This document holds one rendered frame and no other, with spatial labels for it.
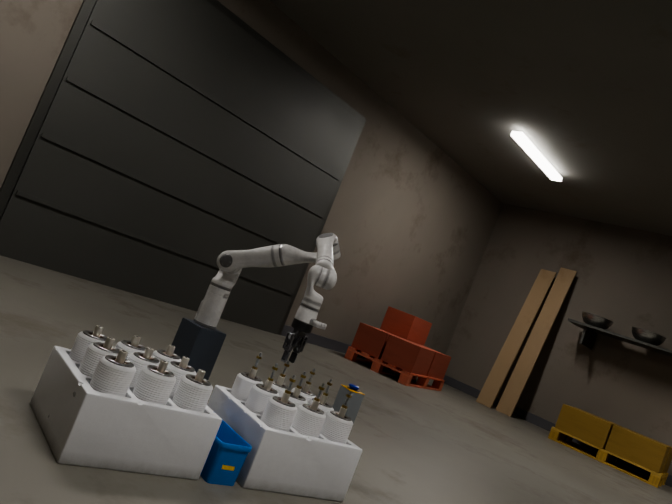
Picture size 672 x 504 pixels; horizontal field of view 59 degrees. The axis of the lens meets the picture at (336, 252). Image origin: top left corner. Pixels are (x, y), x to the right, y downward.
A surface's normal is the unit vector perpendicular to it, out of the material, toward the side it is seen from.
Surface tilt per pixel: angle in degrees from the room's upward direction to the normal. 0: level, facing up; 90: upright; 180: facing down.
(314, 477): 90
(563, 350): 90
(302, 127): 90
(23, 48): 90
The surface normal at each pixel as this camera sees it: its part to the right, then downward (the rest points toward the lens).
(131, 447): 0.58, 0.17
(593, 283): -0.61, -0.29
